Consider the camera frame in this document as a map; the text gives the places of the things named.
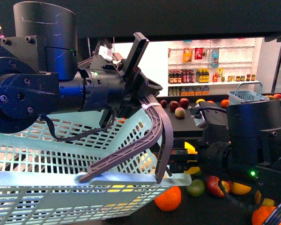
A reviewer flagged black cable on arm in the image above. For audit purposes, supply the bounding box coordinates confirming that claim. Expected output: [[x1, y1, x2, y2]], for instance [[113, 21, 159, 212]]
[[40, 107, 117, 142]]

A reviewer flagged large orange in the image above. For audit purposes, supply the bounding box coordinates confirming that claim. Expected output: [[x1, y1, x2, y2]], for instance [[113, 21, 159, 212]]
[[251, 205, 281, 225], [154, 186, 182, 212]]

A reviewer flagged small blue basket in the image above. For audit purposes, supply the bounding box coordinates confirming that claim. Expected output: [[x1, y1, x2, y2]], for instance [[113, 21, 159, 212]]
[[228, 82, 270, 105]]

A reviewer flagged dark red apple back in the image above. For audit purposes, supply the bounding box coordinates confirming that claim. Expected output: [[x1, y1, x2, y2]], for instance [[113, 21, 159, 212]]
[[179, 98, 189, 108]]

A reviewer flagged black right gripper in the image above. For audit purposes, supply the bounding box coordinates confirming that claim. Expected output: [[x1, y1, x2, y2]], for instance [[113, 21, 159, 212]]
[[170, 117, 231, 175]]

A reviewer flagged large orange front right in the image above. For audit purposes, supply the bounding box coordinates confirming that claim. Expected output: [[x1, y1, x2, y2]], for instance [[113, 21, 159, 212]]
[[251, 205, 281, 225]]

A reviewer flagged yellow orange fruit centre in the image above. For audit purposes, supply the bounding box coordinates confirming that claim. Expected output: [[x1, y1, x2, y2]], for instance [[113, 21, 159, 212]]
[[230, 182, 251, 195]]

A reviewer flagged large light blue basket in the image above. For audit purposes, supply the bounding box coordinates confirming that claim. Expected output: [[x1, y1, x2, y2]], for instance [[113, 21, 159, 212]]
[[0, 110, 192, 225]]

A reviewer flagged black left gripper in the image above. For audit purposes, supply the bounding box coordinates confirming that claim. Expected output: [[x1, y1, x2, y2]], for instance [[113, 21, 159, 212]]
[[90, 32, 162, 117]]

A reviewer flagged large orange left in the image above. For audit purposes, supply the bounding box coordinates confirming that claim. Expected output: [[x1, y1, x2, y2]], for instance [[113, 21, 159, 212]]
[[154, 186, 182, 212]]

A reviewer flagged white zip tie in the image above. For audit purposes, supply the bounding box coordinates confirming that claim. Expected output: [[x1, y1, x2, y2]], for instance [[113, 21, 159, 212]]
[[141, 102, 161, 110]]

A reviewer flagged brown kiwi front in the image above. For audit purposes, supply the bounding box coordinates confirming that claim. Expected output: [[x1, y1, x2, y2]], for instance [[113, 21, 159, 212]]
[[254, 190, 275, 206]]

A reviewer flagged orange back tray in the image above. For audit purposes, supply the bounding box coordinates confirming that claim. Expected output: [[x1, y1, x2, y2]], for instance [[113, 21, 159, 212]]
[[221, 99, 229, 108]]

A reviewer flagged pink peach back tray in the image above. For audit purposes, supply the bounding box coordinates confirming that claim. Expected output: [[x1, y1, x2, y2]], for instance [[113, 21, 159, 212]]
[[175, 107, 186, 118]]

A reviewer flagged green avocado lower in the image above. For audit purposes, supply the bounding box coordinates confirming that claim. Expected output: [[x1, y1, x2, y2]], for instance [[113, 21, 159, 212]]
[[186, 179, 205, 197]]

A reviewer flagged white wall shelf with goods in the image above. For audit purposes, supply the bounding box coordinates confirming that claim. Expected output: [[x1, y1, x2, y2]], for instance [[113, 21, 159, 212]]
[[167, 37, 262, 96]]

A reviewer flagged yellow lemon back tray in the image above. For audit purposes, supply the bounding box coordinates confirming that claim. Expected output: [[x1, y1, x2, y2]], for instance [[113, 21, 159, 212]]
[[196, 98, 205, 104]]

